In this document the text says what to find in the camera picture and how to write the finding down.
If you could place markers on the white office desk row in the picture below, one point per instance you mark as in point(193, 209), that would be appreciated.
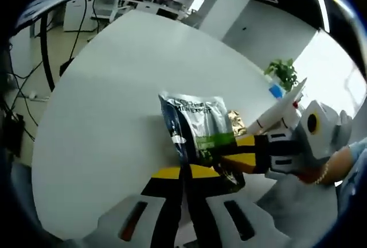
point(160, 9)

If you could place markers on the person's right hand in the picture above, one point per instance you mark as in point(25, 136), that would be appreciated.
point(315, 172)

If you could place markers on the white skincare tube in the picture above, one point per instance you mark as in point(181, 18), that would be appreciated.
point(275, 110)

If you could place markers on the green black skincare packet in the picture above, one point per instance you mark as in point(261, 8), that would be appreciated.
point(198, 116)

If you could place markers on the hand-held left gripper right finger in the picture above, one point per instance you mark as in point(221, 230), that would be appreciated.
point(212, 216)

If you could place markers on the gold skincare sachet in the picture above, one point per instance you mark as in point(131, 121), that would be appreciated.
point(236, 123)

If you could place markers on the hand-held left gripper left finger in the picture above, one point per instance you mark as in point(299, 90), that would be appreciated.
point(163, 210)

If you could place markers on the potted green plant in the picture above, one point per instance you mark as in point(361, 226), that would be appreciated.
point(282, 71)

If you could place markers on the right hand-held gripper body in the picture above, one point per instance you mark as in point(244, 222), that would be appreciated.
point(324, 139)

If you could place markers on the blue pack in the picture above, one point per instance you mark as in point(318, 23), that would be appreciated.
point(276, 90)

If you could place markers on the white power strip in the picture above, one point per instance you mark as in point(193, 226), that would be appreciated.
point(33, 96)

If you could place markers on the light blue star shirt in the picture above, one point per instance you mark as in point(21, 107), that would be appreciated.
point(354, 185)

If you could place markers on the black box on floor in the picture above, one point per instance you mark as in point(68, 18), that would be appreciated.
point(14, 133)

